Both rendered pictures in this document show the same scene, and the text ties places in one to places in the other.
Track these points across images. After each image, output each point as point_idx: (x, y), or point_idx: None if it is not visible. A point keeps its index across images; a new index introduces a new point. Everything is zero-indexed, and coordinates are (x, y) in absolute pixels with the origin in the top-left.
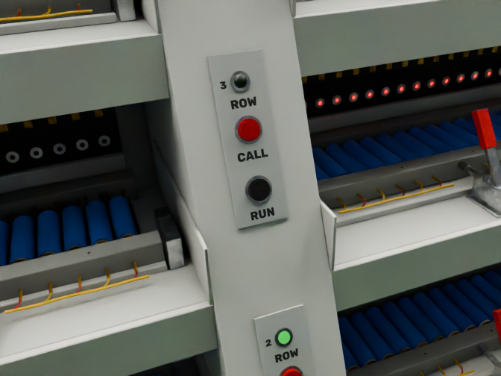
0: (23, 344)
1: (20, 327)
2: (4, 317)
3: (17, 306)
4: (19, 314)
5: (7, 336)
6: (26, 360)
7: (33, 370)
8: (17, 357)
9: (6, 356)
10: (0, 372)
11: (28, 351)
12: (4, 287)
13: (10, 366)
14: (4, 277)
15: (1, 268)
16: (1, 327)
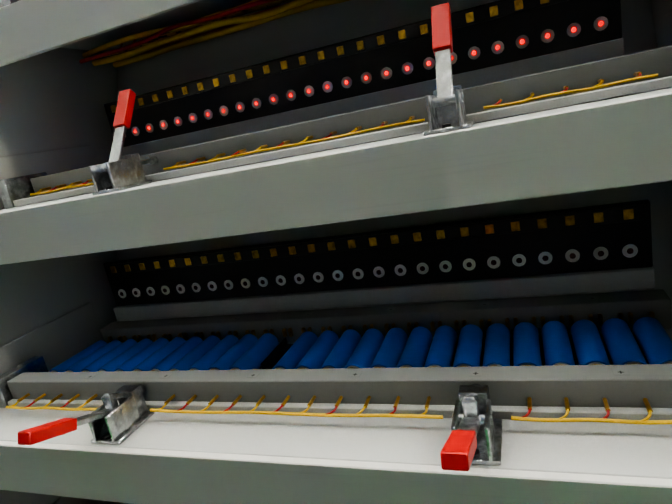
0: (534, 462)
1: (528, 442)
2: (508, 425)
3: (526, 414)
4: (525, 426)
5: (512, 446)
6: (538, 483)
7: (544, 500)
8: (527, 475)
9: (513, 470)
10: (504, 487)
11: (541, 472)
12: (512, 390)
13: (518, 484)
14: (513, 378)
15: (509, 368)
16: (504, 435)
